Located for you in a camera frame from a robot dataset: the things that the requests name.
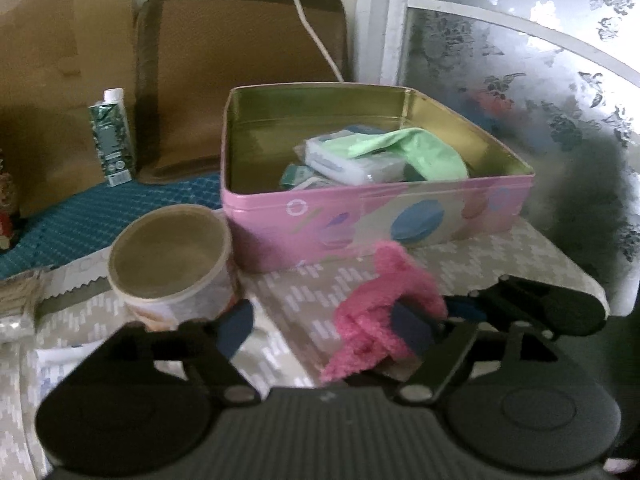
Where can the pink macaron tin box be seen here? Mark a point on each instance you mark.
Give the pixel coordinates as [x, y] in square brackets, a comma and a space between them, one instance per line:
[314, 172]

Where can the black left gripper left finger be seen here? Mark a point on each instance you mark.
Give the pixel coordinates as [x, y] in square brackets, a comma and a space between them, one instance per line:
[209, 346]

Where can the clear packet of toothpicks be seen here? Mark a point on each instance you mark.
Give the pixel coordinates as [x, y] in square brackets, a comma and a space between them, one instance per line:
[20, 295]

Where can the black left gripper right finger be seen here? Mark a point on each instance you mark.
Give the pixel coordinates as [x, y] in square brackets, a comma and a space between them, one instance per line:
[442, 348]

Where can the white wet wipes pack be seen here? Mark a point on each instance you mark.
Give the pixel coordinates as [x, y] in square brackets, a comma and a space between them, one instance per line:
[374, 168]

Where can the teal patterned mat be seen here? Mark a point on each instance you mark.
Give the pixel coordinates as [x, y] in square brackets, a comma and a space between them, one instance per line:
[91, 220]

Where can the green drink carton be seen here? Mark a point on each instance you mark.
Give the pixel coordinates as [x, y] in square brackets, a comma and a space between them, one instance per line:
[112, 137]

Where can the pink fluffy sock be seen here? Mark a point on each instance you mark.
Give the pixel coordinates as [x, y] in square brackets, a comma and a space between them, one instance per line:
[364, 319]

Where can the green cloth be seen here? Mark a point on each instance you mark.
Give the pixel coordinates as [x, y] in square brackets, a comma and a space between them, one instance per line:
[431, 157]

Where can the red snack box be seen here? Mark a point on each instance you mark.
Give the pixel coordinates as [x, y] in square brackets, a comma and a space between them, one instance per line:
[9, 210]

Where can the white frosted window frame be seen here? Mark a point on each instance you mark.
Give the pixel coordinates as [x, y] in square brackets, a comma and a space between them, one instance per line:
[380, 26]

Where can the round paper tub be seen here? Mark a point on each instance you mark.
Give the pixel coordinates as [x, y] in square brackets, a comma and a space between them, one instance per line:
[174, 265]

